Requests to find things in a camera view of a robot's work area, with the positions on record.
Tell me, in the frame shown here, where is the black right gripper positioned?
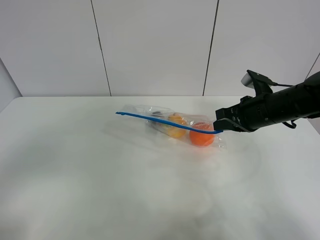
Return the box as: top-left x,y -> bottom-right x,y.
213,94 -> 269,132

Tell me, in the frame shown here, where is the clear zip bag blue strip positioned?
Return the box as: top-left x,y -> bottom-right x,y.
116,104 -> 227,150

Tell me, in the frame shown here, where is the blue zip slider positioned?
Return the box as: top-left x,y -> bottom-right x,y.
115,111 -> 126,116

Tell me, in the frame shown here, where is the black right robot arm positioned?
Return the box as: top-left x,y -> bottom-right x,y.
213,70 -> 320,133

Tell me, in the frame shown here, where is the orange toy fruit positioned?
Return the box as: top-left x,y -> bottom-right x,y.
189,122 -> 215,147

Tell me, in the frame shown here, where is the yellow toy pear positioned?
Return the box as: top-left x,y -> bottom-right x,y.
163,113 -> 187,139

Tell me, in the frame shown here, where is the purple toy eggplant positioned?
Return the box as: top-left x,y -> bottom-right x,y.
148,111 -> 166,131

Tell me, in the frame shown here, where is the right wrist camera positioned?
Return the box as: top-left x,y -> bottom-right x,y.
240,70 -> 274,97

